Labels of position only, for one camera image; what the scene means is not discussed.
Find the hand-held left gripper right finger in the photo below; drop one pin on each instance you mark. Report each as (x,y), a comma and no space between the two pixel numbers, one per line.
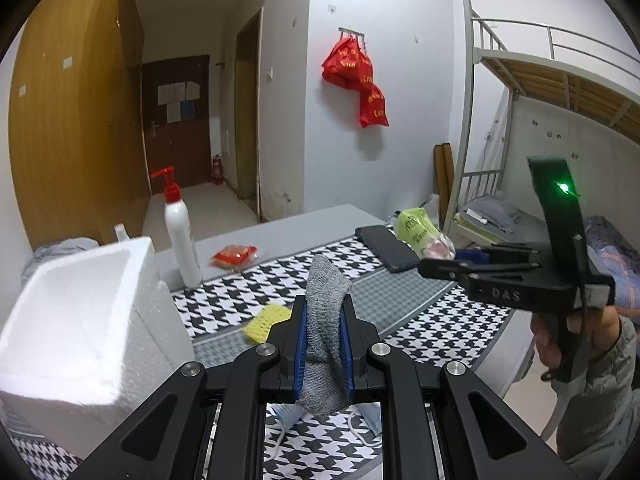
(347,350)

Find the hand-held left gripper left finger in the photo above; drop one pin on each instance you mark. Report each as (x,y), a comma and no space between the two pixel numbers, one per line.
(301,350)

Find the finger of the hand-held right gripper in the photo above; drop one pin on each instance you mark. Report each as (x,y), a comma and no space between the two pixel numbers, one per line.
(475,269)
(472,255)

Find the yellow sponge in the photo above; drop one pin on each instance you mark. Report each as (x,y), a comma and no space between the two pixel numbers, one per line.
(265,322)

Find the grey knitted sock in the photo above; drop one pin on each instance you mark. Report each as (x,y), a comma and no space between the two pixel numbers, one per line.
(325,310)

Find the green snack packet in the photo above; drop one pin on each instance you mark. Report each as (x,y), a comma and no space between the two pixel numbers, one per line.
(417,230)

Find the white foam box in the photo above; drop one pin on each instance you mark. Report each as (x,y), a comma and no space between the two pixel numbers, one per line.
(75,310)

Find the person's right forearm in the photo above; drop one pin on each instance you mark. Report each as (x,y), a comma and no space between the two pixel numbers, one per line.
(610,410)

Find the person's right hand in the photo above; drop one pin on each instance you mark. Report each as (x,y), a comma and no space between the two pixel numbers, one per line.
(602,332)

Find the grey bedding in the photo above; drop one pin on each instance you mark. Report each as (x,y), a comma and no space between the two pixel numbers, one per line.
(492,212)

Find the blue patterned fabric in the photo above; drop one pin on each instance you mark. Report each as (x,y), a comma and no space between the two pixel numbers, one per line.
(620,260)

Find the wooden boards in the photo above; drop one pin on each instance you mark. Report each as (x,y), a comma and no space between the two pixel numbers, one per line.
(444,175)

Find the black smartphone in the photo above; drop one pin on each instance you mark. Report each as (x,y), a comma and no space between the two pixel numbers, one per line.
(387,247)

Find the red snack packet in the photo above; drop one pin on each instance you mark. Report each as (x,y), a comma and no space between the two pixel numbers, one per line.
(234,256)

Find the white pump bottle red cap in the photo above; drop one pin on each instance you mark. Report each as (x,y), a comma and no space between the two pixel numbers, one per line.
(180,240)

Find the red plastic bag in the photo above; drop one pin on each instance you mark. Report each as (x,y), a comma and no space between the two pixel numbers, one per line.
(345,62)
(374,107)

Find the metal bunk bed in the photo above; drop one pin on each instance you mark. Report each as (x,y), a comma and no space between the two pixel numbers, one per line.
(550,75)

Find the red fire extinguisher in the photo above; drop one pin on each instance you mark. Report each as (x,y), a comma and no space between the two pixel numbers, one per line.
(218,170)

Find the dark brown door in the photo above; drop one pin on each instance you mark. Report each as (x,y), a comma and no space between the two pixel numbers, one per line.
(175,155)

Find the light wooden side door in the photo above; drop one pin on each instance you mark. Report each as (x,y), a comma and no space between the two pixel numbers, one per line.
(248,120)

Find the crumpled grey cloth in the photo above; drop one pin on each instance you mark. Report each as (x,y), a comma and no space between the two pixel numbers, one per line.
(55,257)

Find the blue paper sheet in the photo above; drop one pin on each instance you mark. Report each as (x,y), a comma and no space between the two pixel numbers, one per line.
(186,110)

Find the white paper sheet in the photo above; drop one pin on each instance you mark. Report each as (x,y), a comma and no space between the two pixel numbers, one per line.
(173,112)
(179,93)
(165,95)
(193,90)

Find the wooden wardrobe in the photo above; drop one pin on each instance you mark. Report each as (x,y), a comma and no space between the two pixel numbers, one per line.
(70,110)

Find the metal wall hook rack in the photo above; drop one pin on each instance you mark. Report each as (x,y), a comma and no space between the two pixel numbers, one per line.
(352,34)

